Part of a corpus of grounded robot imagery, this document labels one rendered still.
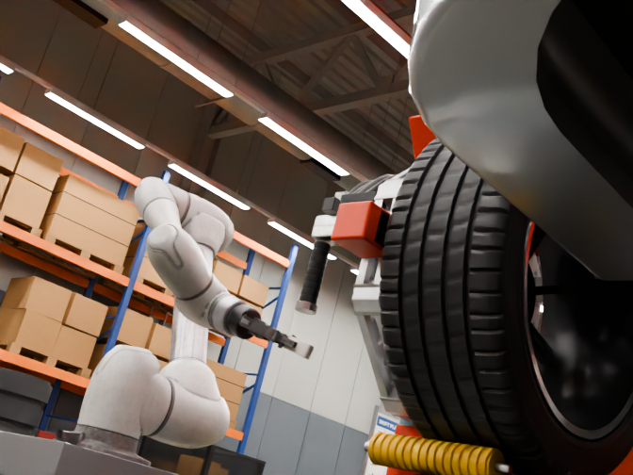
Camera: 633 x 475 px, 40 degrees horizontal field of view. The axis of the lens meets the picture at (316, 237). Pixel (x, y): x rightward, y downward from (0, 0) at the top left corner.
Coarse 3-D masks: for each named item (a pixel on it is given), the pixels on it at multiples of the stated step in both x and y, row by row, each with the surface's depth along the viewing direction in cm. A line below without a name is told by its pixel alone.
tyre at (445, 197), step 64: (448, 192) 140; (384, 256) 144; (448, 256) 135; (512, 256) 132; (384, 320) 143; (448, 320) 134; (512, 320) 131; (448, 384) 137; (512, 384) 130; (512, 448) 137; (576, 448) 144
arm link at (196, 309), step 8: (216, 280) 203; (208, 288) 200; (216, 288) 201; (224, 288) 204; (200, 296) 199; (208, 296) 200; (216, 296) 201; (176, 304) 208; (184, 304) 201; (192, 304) 200; (200, 304) 200; (208, 304) 200; (184, 312) 205; (192, 312) 202; (200, 312) 201; (208, 312) 200; (192, 320) 206; (200, 320) 203; (208, 320) 201; (208, 328) 205
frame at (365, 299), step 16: (400, 176) 161; (384, 192) 158; (384, 208) 157; (368, 272) 153; (368, 288) 151; (368, 304) 150; (368, 320) 153; (368, 336) 153; (368, 352) 155; (384, 352) 156; (384, 368) 155; (384, 384) 155; (384, 400) 156; (400, 416) 158
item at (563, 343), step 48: (528, 240) 136; (528, 288) 167; (576, 288) 180; (624, 288) 173; (528, 336) 135; (576, 336) 177; (624, 336) 171; (576, 384) 170; (624, 384) 164; (576, 432) 145
